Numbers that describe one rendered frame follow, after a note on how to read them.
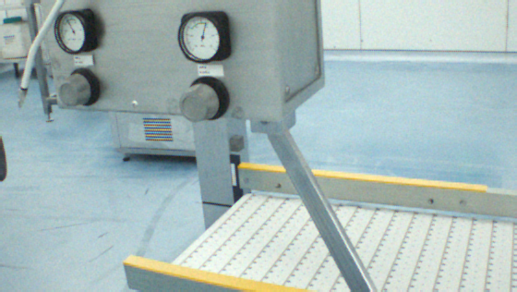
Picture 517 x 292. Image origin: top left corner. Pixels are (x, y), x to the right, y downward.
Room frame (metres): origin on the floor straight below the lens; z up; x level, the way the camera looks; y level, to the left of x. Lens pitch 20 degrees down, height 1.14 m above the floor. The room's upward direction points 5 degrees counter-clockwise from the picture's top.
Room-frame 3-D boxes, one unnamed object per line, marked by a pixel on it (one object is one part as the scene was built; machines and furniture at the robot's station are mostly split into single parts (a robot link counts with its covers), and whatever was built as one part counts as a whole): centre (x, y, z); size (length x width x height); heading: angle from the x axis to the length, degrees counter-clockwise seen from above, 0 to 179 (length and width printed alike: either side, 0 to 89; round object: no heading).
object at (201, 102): (0.40, 0.04, 1.04); 0.03 x 0.03 x 0.04; 64
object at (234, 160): (0.77, 0.04, 0.75); 0.02 x 0.01 x 0.20; 64
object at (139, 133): (3.23, 0.46, 0.38); 0.63 x 0.57 x 0.76; 71
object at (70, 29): (0.46, 0.14, 1.09); 0.04 x 0.01 x 0.04; 64
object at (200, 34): (0.41, 0.03, 1.08); 0.04 x 0.01 x 0.04; 64
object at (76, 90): (0.46, 0.15, 1.04); 0.03 x 0.02 x 0.04; 64
